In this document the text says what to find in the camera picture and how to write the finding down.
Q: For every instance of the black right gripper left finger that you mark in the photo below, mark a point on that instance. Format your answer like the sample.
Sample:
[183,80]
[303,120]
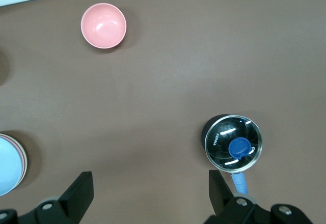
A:
[79,193]

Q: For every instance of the brown table cover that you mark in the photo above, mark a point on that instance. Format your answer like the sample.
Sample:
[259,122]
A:
[163,81]

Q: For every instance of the wide pink bowl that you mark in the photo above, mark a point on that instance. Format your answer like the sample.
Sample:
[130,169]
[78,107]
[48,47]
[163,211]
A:
[23,157]

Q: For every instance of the wide blue bowl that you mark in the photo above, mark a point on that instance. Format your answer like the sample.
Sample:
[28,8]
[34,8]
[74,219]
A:
[7,165]

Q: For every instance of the glass lid with blue knob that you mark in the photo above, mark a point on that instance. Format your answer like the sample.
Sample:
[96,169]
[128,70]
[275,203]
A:
[219,147]

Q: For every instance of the small deep pink bowl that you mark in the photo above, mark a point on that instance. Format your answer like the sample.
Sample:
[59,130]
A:
[103,25]

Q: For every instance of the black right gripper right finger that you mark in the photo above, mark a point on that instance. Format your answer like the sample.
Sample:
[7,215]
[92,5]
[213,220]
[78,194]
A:
[220,193]

